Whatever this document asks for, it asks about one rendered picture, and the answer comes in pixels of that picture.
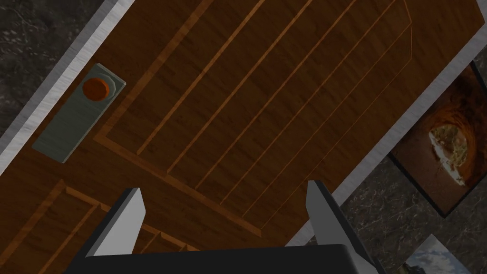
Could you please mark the framed brown cave picture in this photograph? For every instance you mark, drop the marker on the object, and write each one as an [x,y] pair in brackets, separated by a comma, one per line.
[445,152]

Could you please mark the grey door knob plate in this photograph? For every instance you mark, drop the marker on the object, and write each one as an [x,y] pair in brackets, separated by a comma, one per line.
[72,121]

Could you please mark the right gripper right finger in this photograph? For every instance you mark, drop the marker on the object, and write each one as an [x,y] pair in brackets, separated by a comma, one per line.
[330,220]

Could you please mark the brown wooden panelled door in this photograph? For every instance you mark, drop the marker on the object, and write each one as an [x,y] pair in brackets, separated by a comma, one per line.
[243,114]

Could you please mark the orange round door knob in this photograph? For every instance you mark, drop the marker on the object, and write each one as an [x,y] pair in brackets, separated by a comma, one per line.
[96,90]

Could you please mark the framed cloudy sky picture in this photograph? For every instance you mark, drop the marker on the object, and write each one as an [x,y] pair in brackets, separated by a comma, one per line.
[430,258]

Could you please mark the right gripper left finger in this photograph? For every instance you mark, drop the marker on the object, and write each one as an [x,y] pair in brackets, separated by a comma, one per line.
[121,224]

